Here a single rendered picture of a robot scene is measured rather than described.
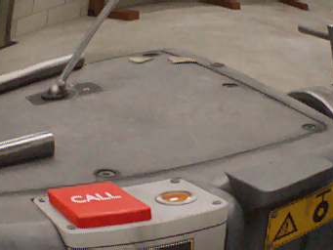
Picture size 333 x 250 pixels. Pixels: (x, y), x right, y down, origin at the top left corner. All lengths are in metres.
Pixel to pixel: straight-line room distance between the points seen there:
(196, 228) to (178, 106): 0.26
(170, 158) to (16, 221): 0.20
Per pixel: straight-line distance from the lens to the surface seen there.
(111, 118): 0.93
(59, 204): 0.71
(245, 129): 0.89
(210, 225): 0.72
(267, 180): 0.77
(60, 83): 1.02
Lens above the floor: 1.52
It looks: 17 degrees down
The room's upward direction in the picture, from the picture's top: 2 degrees counter-clockwise
